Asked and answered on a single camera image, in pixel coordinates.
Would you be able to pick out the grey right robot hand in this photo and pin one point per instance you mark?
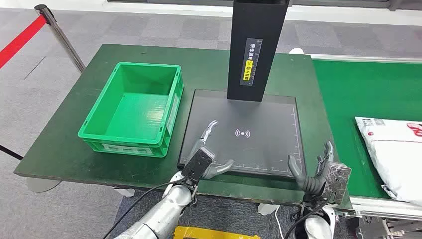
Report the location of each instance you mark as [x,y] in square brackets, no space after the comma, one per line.
[310,186]

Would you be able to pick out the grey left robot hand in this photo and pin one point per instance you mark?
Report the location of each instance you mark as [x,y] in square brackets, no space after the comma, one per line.
[198,144]

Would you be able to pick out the white poly mailer parcel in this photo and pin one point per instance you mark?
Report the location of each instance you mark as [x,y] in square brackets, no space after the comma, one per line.
[395,155]

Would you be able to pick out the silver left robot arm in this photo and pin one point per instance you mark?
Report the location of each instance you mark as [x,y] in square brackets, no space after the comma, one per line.
[168,207]

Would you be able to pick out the black inbound scanner machine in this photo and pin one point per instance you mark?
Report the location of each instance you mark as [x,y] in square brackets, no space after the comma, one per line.
[270,138]

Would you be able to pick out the green conveyor belt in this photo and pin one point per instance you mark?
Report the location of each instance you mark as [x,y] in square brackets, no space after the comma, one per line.
[362,92]

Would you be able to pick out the red barrier belt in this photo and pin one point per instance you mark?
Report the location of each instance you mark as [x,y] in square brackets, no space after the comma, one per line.
[19,41]

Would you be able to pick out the white table foot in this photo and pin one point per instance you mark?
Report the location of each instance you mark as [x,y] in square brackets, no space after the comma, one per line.
[124,192]
[296,51]
[267,209]

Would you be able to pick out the green plastic crate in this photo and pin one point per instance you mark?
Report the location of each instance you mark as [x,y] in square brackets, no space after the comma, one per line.
[138,112]

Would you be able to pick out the yellow taped block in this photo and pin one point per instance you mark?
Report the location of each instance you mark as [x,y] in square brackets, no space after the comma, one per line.
[211,233]

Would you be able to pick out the pale round table foot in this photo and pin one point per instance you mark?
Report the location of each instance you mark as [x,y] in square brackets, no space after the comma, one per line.
[41,185]

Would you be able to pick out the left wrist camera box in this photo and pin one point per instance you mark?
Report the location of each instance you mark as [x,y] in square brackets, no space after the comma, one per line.
[197,165]

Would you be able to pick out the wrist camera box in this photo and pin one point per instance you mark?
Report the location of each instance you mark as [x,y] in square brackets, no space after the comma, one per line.
[338,179]
[197,165]

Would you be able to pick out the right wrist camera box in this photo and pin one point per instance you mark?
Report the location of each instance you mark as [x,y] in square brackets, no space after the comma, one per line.
[338,179]

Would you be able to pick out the steel stanchion post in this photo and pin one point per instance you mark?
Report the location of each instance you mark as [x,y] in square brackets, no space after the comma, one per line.
[62,39]

